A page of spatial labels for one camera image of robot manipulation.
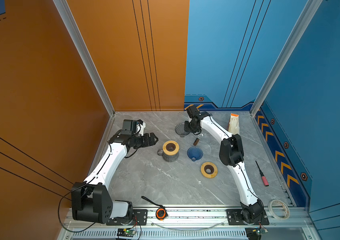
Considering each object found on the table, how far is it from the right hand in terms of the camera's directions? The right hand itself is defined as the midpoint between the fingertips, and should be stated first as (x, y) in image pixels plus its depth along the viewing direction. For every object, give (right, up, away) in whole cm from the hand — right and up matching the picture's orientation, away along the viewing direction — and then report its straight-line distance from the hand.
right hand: (185, 129), depth 104 cm
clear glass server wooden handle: (+12, -7, -4) cm, 14 cm away
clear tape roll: (+42, -41, -30) cm, 66 cm away
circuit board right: (+30, -48, -34) cm, 66 cm away
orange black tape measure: (-14, -40, -31) cm, 52 cm away
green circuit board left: (-31, -48, -33) cm, 66 cm away
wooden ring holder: (-10, -11, -15) cm, 21 cm away
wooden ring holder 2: (+13, -24, -14) cm, 31 cm away
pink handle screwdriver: (+44, -28, -19) cm, 55 cm away
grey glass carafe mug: (-12, -17, -13) cm, 25 cm away
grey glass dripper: (-4, 0, -1) cm, 4 cm away
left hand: (-20, -5, -20) cm, 29 cm away
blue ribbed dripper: (+5, -15, -11) cm, 19 cm away
